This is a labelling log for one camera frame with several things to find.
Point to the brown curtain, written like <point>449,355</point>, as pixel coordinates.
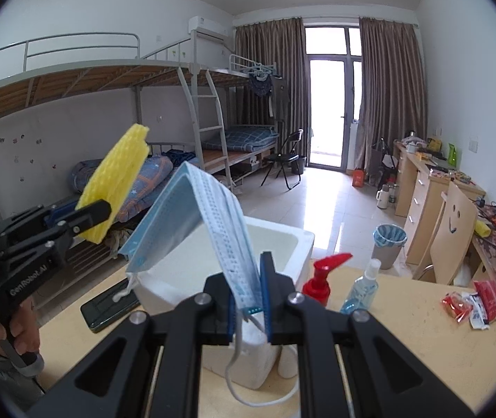
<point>391,87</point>
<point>291,74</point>

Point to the person's left hand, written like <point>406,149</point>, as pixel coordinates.
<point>28,331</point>

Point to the trash bin with blue bag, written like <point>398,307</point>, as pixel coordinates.
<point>387,248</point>

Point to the metal bunk bed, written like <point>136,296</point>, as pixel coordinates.
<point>78,74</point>
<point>230,76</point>

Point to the black folding chair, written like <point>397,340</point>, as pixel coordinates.
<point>287,159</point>

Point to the glass balcony door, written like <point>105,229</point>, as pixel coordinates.
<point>330,109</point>

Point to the blue orange plaid quilt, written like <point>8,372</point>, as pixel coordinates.
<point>147,178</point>

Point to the green packet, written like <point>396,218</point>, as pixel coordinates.
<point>452,154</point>

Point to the white snack packet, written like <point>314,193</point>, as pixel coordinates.
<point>478,313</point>

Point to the yellow foam net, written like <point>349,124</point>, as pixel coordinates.
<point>112,174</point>

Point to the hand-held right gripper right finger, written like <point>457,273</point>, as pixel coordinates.
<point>266,287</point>

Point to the blue face mask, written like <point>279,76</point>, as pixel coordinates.
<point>213,209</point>

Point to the white air conditioner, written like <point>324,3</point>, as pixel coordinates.
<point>206,28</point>

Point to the red pump lotion bottle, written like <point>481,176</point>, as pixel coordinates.
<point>317,287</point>

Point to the yellow pouch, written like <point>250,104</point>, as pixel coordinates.
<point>483,228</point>

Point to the white wall socket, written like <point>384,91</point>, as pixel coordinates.
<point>473,146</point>

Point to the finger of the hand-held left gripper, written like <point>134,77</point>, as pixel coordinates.
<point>93,213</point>
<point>62,214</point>

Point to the white thermos jug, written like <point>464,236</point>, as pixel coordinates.
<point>383,198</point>

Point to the wooden desk with drawers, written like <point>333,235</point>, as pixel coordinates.
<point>422,209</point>

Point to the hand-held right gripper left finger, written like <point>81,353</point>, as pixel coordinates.
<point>224,318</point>

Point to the blue plaid folded quilt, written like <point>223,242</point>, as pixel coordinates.
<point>241,137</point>

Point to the wooden smiley face chair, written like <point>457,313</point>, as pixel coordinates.
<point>452,235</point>

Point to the red clear snack packet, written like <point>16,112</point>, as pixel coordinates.
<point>456,307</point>

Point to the white foam box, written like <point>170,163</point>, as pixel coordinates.
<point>274,244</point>

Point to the orange bag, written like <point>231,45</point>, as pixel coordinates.
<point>359,178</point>

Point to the hanging dark clothes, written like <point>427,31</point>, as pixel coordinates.
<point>261,87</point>

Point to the metal bunk ladder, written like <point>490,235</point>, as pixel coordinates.
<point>211,129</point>

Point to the black smartphone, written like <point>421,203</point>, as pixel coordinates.
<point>108,311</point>

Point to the blue spray bottle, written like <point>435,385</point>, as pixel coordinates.
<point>361,291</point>

